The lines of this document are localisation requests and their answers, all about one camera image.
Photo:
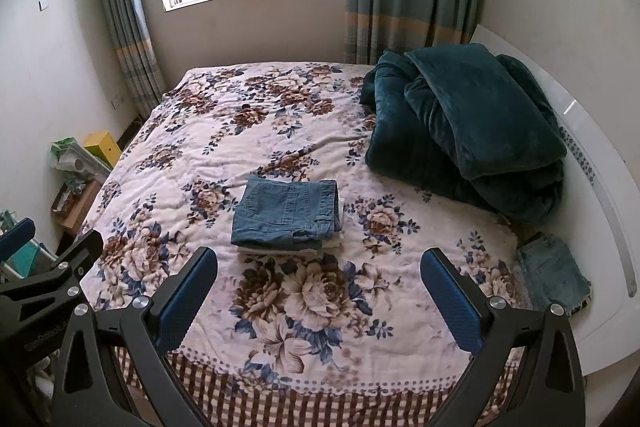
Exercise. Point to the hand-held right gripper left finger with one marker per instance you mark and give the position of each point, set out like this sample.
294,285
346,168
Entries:
185,302

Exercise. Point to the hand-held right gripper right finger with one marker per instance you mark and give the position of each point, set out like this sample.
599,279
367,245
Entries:
450,302

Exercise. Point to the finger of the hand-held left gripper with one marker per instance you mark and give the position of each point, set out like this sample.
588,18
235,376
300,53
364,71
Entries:
17,239
60,272

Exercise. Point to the blue denim pants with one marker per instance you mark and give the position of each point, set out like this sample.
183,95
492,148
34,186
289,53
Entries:
280,212

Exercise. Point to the white and green plastic bags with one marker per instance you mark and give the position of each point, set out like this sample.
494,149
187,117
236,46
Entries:
72,157

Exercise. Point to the frayed denim shorts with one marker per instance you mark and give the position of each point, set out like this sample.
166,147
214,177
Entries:
552,272

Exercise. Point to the yellow box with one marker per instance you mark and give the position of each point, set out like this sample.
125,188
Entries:
102,147

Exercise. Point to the folded white clothes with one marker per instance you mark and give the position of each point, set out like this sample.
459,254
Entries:
332,241

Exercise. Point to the floral bed blanket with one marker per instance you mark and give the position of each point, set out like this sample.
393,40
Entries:
200,157

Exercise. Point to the brown checkered bed sheet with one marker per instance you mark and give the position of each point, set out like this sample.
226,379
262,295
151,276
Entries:
300,407

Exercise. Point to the dark teal plush blanket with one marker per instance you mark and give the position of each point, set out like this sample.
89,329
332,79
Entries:
465,132

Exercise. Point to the white bed headboard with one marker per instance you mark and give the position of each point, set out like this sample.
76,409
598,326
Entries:
600,207

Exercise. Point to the wall socket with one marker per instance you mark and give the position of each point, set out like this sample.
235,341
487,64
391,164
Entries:
118,100

